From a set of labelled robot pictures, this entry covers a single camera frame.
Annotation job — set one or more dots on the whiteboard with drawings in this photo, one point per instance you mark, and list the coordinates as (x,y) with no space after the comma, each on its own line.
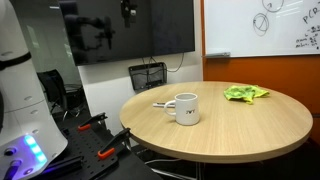
(263,26)

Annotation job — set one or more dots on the round wooden table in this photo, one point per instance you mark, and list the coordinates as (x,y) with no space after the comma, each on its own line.
(216,123)

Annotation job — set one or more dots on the black office chair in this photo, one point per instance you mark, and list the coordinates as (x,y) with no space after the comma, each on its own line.
(53,88)

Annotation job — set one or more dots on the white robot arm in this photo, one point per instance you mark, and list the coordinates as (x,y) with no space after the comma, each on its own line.
(23,100)

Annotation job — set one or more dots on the yellow green cloth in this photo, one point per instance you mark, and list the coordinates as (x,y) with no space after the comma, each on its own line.
(244,92)

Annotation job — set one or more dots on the white ceramic mug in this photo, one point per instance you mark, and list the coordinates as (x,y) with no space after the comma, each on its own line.
(186,108)

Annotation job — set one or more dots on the black wall television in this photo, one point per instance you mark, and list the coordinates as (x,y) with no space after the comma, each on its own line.
(126,28)

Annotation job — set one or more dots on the black orange spring clamp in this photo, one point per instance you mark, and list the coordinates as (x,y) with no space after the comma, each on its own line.
(113,144)
(92,120)

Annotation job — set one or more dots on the black perforated mounting board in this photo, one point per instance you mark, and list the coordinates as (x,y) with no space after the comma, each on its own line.
(88,151)

